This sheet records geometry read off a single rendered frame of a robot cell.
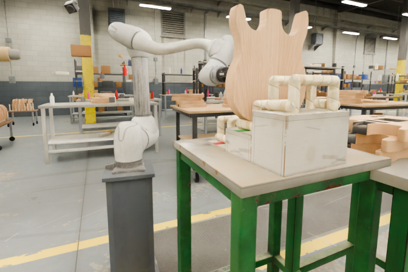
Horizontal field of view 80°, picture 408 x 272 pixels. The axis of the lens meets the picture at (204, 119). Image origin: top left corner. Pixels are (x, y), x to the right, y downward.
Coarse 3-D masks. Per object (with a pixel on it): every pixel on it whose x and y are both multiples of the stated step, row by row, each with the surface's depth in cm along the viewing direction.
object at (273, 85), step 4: (268, 84) 75; (272, 84) 74; (276, 84) 73; (268, 88) 75; (272, 88) 74; (276, 88) 73; (268, 92) 75; (272, 92) 74; (276, 92) 74; (268, 96) 75; (272, 96) 74; (276, 96) 74
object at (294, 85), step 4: (288, 80) 68; (292, 80) 66; (296, 80) 66; (288, 84) 68; (292, 84) 66; (296, 84) 66; (300, 84) 67; (288, 88) 68; (292, 88) 66; (296, 88) 66; (300, 88) 67; (288, 92) 68; (292, 92) 67; (296, 92) 66; (288, 96) 68; (292, 96) 67; (296, 96) 66; (288, 100) 68; (292, 100) 67; (296, 100) 67; (296, 104) 67; (296, 108) 67; (288, 112) 68; (292, 112) 67; (296, 112) 67
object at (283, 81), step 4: (272, 76) 74; (276, 76) 74; (280, 76) 74; (284, 76) 75; (288, 76) 76; (272, 80) 73; (276, 80) 73; (280, 80) 74; (284, 80) 74; (280, 84) 75; (284, 84) 75
